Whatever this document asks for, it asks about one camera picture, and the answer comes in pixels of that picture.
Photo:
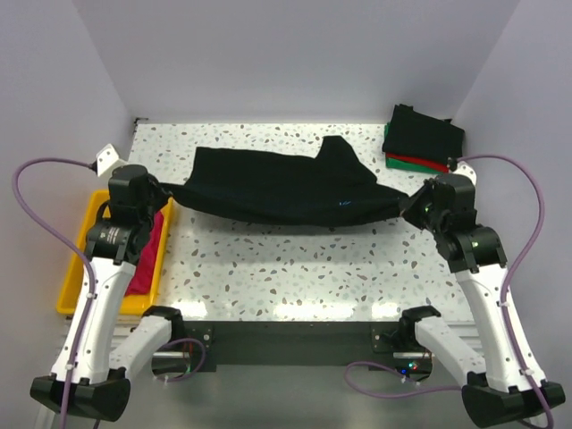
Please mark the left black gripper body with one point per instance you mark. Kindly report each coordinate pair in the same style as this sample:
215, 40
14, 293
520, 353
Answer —
159, 197

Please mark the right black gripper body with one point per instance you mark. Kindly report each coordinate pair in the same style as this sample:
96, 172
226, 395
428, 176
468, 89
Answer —
419, 211

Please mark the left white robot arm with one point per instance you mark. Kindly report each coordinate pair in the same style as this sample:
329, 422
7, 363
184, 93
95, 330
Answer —
91, 378

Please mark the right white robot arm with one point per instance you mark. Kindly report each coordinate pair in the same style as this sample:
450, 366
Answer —
503, 383

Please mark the red pink t shirt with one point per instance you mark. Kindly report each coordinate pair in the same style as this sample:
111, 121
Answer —
142, 280

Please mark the yellow plastic bin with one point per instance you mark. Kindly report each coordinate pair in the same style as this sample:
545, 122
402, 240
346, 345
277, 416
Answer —
131, 305

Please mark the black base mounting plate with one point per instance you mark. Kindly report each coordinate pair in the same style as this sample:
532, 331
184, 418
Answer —
291, 344

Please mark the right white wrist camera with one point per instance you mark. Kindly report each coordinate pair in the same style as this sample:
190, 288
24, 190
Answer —
462, 168

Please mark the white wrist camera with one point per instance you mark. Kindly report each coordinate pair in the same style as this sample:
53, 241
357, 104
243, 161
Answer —
107, 160
462, 168

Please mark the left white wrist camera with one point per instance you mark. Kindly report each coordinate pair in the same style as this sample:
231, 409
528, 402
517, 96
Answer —
107, 160

